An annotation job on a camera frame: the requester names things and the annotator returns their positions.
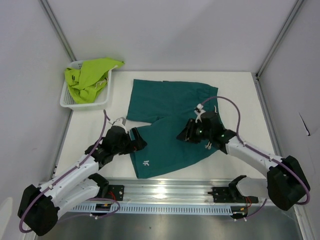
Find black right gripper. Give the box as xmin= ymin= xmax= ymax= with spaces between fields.
xmin=176 ymin=118 xmax=213 ymax=144

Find teal green shorts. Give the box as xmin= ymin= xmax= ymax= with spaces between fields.
xmin=126 ymin=79 xmax=218 ymax=179

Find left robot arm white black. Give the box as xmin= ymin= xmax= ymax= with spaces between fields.
xmin=17 ymin=126 xmax=148 ymax=236

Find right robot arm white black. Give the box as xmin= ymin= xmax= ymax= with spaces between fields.
xmin=176 ymin=111 xmax=311 ymax=211

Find lime green shorts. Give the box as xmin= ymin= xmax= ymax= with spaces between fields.
xmin=64 ymin=57 xmax=125 ymax=104

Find white plastic basket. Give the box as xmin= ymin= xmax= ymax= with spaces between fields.
xmin=59 ymin=69 xmax=113 ymax=111

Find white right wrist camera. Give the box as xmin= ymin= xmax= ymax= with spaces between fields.
xmin=194 ymin=103 xmax=206 ymax=123

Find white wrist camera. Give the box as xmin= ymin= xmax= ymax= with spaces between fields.
xmin=194 ymin=103 xmax=206 ymax=123
xmin=112 ymin=117 xmax=127 ymax=131

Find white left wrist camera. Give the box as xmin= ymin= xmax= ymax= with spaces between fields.
xmin=112 ymin=117 xmax=127 ymax=131

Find aluminium mounting rail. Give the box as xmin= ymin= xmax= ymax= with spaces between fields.
xmin=33 ymin=177 xmax=307 ymax=207

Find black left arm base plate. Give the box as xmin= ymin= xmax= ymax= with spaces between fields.
xmin=101 ymin=185 xmax=125 ymax=201

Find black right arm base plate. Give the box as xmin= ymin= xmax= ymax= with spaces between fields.
xmin=207 ymin=186 xmax=259 ymax=204

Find slotted white cable duct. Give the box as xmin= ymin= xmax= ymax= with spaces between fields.
xmin=70 ymin=203 xmax=233 ymax=216

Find left aluminium frame post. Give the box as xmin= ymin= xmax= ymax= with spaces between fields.
xmin=38 ymin=0 xmax=77 ymax=62

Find aluminium frame post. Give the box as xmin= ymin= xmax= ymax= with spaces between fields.
xmin=255 ymin=0 xmax=307 ymax=80
xmin=38 ymin=0 xmax=77 ymax=62

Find right aluminium frame post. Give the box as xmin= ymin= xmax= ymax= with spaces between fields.
xmin=255 ymin=0 xmax=307 ymax=80

